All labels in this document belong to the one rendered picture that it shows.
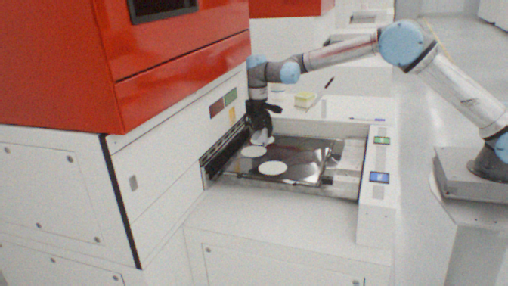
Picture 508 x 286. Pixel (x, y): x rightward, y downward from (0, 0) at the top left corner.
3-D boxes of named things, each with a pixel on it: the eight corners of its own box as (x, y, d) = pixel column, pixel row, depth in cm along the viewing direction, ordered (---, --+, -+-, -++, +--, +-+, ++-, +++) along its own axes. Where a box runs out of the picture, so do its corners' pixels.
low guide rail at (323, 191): (223, 182, 131) (222, 175, 130) (225, 179, 133) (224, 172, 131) (359, 201, 114) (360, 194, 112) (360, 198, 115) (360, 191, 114)
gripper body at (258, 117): (244, 128, 134) (241, 98, 129) (261, 122, 138) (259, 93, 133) (255, 133, 128) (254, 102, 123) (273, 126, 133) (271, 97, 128)
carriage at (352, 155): (332, 196, 112) (332, 188, 111) (345, 147, 143) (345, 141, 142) (357, 199, 110) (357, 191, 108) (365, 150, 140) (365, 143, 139)
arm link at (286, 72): (304, 58, 122) (276, 57, 127) (292, 63, 113) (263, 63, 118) (304, 79, 125) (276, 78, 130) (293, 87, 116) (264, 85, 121)
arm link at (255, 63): (262, 58, 117) (240, 57, 121) (264, 89, 122) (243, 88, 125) (271, 54, 123) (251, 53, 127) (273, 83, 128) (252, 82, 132)
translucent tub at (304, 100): (293, 108, 158) (292, 94, 155) (303, 104, 162) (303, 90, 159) (306, 111, 153) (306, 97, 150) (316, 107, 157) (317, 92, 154)
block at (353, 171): (336, 175, 119) (336, 167, 117) (337, 170, 121) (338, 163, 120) (360, 178, 116) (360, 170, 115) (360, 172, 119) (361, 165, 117)
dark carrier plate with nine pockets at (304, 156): (221, 171, 124) (221, 170, 123) (253, 133, 152) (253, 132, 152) (315, 184, 112) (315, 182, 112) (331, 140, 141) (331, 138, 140)
